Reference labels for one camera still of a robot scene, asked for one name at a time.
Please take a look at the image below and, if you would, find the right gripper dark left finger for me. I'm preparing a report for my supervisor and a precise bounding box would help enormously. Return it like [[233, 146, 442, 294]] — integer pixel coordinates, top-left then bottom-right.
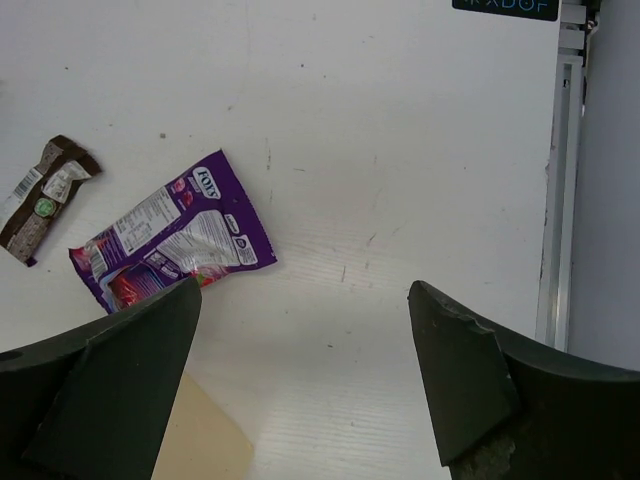
[[1, 279, 202, 479]]

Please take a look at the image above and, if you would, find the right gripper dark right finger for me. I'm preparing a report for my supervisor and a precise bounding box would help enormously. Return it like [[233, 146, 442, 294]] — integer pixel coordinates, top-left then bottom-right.
[[408, 281, 639, 479]]

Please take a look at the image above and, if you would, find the brown paper bag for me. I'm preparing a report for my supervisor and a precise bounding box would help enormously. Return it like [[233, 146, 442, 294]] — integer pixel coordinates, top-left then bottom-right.
[[152, 374, 253, 480]]

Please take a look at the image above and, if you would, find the brown chocolate bar wrapper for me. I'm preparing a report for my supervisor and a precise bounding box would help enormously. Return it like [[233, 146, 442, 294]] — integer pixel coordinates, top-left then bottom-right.
[[1, 135, 102, 267]]

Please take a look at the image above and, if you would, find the purple Fox's candy bag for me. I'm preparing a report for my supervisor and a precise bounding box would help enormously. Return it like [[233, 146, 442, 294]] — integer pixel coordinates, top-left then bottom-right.
[[69, 151, 277, 313]]

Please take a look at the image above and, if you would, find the dark blue logo sticker right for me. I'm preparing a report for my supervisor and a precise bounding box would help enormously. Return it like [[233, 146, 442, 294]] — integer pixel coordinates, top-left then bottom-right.
[[451, 0, 560, 22]]

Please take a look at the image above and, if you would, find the aluminium table frame rail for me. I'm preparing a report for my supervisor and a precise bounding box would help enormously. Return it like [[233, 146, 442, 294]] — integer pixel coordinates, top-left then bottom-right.
[[535, 1, 601, 351]]

